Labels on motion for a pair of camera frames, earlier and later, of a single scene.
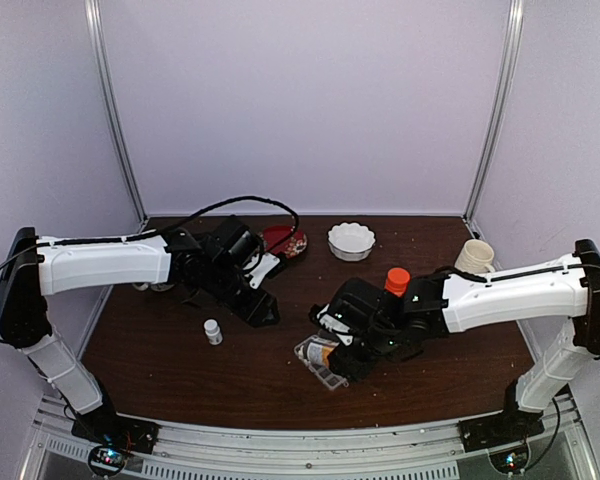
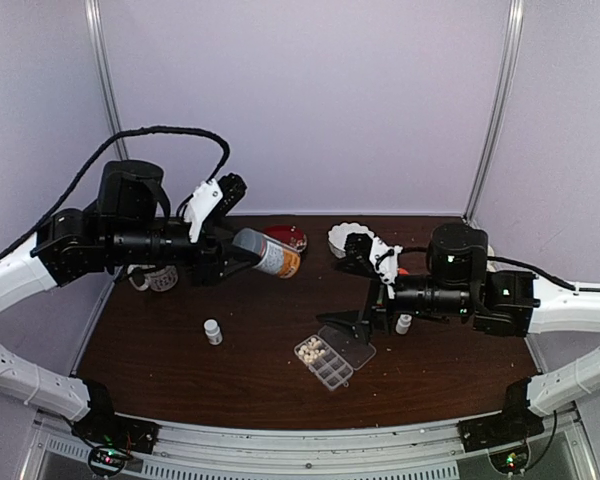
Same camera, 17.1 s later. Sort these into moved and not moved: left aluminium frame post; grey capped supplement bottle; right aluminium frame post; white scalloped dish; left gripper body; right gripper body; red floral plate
Moved: right gripper body; left gripper body; grey capped supplement bottle
Not moved: right aluminium frame post; white scalloped dish; left aluminium frame post; red floral plate
